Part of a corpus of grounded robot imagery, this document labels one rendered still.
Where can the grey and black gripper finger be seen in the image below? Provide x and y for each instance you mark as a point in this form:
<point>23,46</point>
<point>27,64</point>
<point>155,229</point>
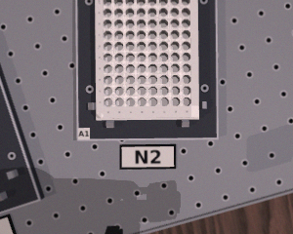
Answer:
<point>113,230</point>

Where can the grey perforated base plate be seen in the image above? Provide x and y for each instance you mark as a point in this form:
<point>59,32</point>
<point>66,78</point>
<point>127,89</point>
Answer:
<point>85,190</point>

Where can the white well plate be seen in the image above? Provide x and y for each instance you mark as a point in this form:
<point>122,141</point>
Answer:
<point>172,91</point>

